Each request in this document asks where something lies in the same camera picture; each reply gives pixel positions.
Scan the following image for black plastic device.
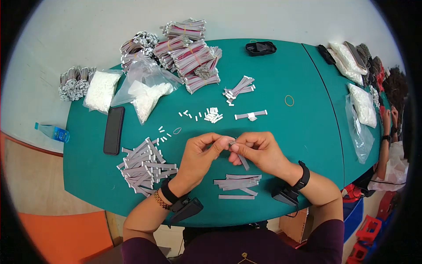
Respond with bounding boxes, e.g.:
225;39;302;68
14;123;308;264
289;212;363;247
245;41;277;57

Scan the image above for red plastic stool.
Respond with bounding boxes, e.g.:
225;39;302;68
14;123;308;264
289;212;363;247
346;242;369;264
355;214;383;245

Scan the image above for grey cable with white tag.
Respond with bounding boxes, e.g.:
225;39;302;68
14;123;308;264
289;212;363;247
234;110;268;122

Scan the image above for person's left thumb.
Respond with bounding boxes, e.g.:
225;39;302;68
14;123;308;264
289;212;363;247
206;138;235;161

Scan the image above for person's body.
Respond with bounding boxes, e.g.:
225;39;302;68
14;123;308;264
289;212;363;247
121;219;345;264

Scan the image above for empty clear plastic bag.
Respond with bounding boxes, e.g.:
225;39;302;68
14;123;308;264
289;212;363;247
345;94;376;165

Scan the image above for grey flat tablet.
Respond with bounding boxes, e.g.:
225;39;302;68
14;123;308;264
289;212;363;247
343;41;367;70

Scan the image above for dark cable bundles heap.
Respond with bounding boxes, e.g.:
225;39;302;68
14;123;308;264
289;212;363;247
357;43;387;96

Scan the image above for person's right hand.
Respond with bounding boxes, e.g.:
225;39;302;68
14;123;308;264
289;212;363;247
228;131;301;186

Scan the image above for pile of plain grey strips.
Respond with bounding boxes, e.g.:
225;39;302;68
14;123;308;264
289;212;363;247
214;174;262;200

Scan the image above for sealed bag of white connectors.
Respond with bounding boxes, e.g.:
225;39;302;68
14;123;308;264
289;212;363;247
82;69;123;115

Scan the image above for large white connector bags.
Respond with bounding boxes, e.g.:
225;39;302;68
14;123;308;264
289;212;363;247
327;42;368;86

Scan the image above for heap of banded cable bundles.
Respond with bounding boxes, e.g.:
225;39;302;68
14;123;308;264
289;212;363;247
119;18;223;95

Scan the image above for person's right fingers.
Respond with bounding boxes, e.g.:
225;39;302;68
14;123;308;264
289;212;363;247
228;152;244;166

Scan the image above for loose white connectors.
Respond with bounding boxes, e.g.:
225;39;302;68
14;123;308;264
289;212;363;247
178;110;202;122
156;125;173;143

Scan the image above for person's right index finger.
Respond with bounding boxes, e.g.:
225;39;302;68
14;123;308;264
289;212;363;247
235;131;276;144

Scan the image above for person's left hand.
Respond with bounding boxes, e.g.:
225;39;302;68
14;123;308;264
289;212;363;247
171;132;235;198

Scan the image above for small bag of white connectors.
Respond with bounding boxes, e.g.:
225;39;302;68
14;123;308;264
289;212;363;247
348;83;378;129

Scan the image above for blue label water bottle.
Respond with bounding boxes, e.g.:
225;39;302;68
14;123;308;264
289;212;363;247
34;122;70;143

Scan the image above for small pile of finished cables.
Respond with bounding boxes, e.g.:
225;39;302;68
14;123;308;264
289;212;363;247
222;75;256;107

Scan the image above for orange seat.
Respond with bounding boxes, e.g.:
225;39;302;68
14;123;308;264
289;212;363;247
17;211;114;264

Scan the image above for person's right thumb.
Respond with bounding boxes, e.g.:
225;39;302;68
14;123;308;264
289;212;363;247
230;143;261;156

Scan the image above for blue plastic crate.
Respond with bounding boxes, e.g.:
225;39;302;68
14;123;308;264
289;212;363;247
343;197;364;243

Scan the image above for black smartphone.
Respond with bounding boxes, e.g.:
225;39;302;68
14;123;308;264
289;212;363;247
103;106;126;156

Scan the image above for grey ribbon cable strip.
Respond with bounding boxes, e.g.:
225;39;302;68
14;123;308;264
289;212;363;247
229;140;250;171

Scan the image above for pile of connector-tipped grey cables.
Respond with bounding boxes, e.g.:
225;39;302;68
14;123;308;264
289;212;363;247
116;137;179;198

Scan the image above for open bag of white connectors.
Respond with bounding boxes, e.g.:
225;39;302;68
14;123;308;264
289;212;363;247
110;53;183;126

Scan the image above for grey cable bundles cluster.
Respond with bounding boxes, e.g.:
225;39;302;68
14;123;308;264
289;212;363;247
58;66;97;102

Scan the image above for black wrist band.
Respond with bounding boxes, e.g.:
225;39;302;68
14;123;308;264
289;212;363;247
271;160;311;208
160;178;204;227

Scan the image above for heap of white connectors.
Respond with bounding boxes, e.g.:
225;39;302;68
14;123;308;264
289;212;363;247
203;107;224;124

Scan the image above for person's left index finger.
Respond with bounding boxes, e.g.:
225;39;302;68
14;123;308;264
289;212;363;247
189;132;235;146

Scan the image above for cardboard box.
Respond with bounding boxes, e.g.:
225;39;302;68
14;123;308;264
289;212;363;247
278;207;314;244

